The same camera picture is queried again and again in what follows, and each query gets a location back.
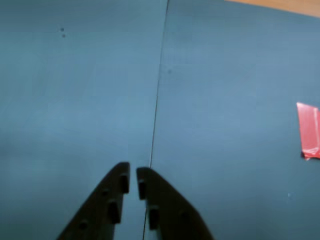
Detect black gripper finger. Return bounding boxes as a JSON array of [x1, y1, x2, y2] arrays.
[[56, 161, 131, 240], [136, 166, 216, 240]]

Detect gray mat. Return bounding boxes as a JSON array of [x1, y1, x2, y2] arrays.
[[143, 0, 320, 240], [0, 0, 169, 240]]

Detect red tape patch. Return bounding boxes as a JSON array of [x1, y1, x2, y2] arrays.
[[296, 101, 320, 161]]

